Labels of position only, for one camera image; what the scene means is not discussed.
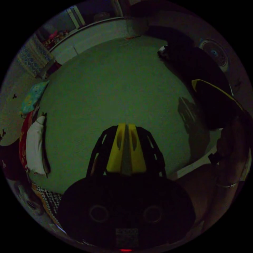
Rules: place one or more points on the white electric fan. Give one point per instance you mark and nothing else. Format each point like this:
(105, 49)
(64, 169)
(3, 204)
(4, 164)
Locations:
(215, 53)

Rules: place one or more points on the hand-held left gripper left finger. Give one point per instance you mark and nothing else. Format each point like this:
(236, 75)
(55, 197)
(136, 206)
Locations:
(114, 158)

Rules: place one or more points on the black white checked cloth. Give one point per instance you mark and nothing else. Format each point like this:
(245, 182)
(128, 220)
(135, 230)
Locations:
(49, 201)

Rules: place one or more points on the person's right forearm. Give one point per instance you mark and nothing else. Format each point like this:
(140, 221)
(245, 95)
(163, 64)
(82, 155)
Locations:
(223, 197)

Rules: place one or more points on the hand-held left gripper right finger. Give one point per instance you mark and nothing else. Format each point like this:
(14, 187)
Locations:
(138, 160)

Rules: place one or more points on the person's body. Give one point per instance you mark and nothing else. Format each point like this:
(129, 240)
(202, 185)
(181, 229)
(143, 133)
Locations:
(195, 189)

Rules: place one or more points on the blue patterned cloth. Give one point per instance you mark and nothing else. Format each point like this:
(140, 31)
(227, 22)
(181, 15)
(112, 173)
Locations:
(33, 55)

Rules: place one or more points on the pillow with cartoon print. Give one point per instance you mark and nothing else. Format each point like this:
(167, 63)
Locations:
(33, 96)

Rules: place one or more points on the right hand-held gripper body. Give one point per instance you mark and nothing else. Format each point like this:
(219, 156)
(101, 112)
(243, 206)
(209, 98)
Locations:
(215, 106)

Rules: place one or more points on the person's right hand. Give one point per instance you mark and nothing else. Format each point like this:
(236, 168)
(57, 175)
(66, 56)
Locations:
(233, 146)

